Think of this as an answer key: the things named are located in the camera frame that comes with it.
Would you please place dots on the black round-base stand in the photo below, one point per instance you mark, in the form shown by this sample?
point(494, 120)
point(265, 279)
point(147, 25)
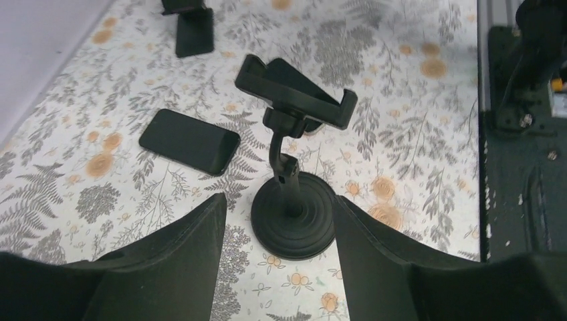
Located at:
point(291, 214)

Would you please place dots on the black phone right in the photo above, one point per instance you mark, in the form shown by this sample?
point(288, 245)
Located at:
point(298, 105)

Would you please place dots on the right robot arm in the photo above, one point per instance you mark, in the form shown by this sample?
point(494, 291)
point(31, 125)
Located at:
point(540, 53)

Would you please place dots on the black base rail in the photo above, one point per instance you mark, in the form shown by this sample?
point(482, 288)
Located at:
point(523, 160)

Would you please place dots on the black phone centre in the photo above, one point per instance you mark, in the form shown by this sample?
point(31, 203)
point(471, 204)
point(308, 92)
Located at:
point(189, 141)

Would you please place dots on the black phone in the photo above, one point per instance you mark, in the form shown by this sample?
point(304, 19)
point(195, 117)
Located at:
point(189, 141)
point(298, 105)

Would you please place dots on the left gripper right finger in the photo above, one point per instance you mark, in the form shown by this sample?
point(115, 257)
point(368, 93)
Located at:
point(390, 276)

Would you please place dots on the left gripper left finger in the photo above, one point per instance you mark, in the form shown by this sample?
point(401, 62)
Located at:
point(170, 274)

